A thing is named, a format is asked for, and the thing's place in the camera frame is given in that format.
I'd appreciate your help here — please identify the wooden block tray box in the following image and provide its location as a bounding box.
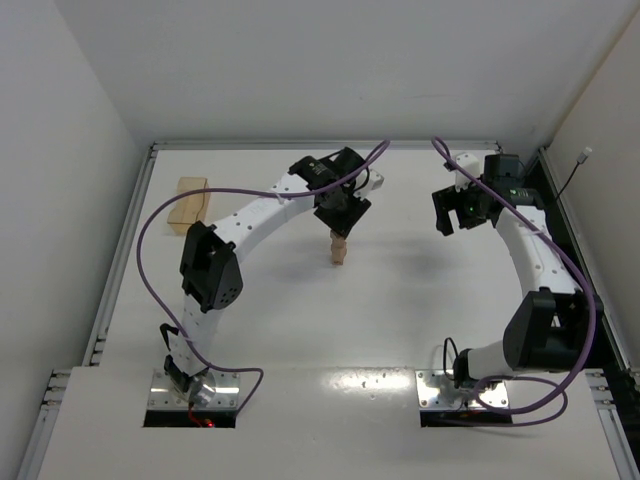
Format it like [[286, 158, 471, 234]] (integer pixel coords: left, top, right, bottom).
[[167, 177, 210, 236]]

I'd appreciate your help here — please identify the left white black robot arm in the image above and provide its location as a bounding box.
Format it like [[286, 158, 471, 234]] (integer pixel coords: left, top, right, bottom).
[[163, 147, 384, 393]]

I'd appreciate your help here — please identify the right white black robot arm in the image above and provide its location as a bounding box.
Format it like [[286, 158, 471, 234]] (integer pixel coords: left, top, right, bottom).
[[432, 153, 604, 388]]

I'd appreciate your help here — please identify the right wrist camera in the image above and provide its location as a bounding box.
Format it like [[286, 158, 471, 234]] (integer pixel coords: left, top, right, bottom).
[[454, 152, 482, 192]]

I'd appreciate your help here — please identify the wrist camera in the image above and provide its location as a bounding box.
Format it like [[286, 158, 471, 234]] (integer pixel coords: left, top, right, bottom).
[[354, 168, 384, 198], [454, 152, 482, 192]]

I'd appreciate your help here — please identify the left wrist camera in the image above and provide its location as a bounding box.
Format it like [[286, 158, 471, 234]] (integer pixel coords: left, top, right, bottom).
[[354, 168, 384, 198]]

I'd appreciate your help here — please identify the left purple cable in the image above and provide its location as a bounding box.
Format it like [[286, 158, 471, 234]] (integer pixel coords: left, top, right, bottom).
[[136, 138, 392, 414]]

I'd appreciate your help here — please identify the purple cable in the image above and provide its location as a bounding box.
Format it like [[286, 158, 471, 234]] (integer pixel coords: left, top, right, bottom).
[[136, 138, 392, 414], [431, 135, 597, 414]]

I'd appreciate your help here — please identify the aluminium table frame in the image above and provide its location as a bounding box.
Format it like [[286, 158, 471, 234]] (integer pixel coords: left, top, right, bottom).
[[22, 144, 639, 479]]

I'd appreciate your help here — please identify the black wall cable with plug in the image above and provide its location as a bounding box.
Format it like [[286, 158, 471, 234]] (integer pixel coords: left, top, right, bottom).
[[552, 146, 593, 201]]

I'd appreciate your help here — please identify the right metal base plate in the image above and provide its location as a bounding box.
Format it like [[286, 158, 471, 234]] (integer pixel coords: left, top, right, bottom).
[[415, 369, 509, 413]]

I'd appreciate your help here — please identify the metal base plate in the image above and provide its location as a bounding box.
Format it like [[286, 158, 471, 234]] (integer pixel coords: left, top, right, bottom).
[[147, 370, 240, 412], [415, 369, 509, 413]]

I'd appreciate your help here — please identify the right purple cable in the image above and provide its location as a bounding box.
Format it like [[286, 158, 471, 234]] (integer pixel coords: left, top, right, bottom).
[[431, 135, 597, 414]]

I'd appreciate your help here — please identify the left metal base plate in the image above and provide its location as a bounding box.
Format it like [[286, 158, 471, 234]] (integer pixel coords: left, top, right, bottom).
[[147, 370, 240, 412]]

